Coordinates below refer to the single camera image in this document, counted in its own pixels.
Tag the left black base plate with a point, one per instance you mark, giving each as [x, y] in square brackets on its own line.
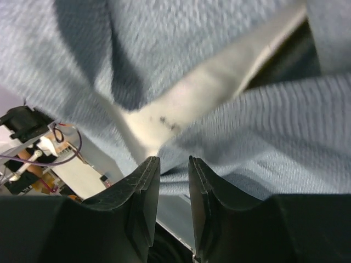
[26, 123]

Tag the grey-blue pillowcase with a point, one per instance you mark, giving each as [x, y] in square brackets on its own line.
[288, 131]

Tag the aluminium front rail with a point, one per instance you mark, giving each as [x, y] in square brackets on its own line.
[175, 216]

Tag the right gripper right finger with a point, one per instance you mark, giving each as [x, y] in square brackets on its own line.
[233, 226]

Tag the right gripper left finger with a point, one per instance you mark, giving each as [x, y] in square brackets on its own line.
[116, 225]

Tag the white pillow yellow trim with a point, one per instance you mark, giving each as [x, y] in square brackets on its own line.
[213, 82]

